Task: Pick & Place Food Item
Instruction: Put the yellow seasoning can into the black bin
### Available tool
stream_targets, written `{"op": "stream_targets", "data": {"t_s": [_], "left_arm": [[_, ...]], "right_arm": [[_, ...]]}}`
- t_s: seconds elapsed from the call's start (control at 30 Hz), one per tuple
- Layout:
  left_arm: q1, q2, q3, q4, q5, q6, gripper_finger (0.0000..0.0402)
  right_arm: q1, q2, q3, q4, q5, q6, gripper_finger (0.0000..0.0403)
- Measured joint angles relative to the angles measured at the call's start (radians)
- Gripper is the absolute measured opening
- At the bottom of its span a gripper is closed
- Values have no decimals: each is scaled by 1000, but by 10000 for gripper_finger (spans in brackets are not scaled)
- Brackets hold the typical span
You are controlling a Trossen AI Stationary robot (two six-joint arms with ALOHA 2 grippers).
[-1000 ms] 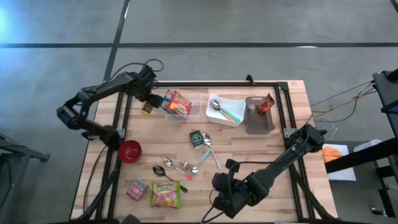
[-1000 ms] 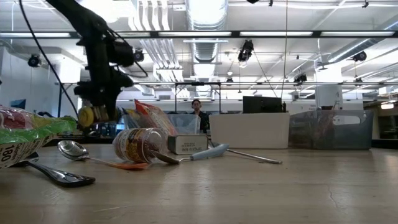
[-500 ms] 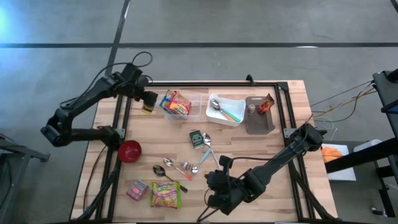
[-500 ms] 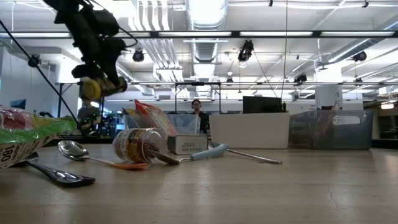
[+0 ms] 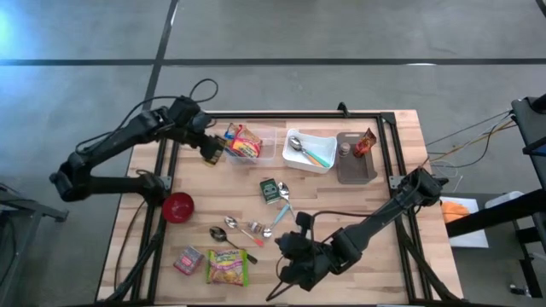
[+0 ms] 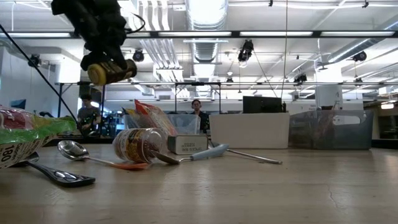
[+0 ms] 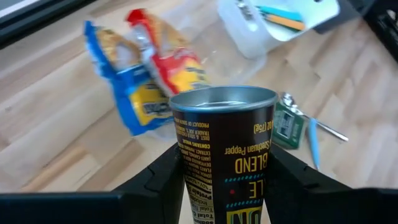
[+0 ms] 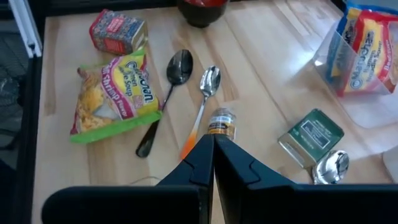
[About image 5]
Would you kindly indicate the small glass jar yellow label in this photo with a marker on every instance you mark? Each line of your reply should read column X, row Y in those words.
column 256, row 227

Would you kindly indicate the small pink patterned box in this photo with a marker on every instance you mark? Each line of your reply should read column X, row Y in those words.
column 187, row 260

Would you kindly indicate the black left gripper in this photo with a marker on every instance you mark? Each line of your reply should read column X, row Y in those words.
column 192, row 121

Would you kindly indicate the grey metal stand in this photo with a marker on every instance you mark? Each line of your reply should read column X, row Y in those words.
column 25, row 206

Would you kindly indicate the red orange seasoning packet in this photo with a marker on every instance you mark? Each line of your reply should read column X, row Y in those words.
column 364, row 145

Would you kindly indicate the green ramen packet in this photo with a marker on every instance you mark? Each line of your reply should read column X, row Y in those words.
column 226, row 268

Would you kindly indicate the smoky grey plastic bin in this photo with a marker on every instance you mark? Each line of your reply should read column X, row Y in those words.
column 356, row 170

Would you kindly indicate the black beam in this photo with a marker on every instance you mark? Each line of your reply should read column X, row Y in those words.
column 490, row 217

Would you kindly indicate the orange object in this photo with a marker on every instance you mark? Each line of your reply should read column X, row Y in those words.
column 454, row 212

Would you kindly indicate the red and black bowl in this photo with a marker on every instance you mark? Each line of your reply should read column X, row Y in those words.
column 177, row 207

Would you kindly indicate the black equipment cart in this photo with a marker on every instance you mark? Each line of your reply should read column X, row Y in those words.
column 531, row 128

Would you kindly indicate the white plastic bin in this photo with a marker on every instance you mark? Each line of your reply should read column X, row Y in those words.
column 324, row 143

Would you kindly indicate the black aluminium table frame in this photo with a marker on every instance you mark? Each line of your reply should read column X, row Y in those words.
column 298, row 115

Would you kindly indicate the dark metal spoon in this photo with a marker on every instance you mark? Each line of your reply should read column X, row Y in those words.
column 218, row 233

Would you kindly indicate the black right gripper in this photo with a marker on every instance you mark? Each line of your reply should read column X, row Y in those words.
column 311, row 262

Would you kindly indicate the small glass saffron jar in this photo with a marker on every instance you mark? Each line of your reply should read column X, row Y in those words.
column 344, row 150

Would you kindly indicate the red beef ramen packet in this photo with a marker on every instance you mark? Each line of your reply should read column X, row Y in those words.
column 245, row 147

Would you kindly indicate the green tin box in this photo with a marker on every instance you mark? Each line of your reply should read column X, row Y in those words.
column 270, row 191

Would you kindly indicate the white paper sheet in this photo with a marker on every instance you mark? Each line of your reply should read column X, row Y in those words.
column 469, row 241

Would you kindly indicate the clear plastic bin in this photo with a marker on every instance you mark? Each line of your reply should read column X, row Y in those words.
column 268, row 145

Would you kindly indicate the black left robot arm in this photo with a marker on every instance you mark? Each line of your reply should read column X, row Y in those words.
column 106, row 147

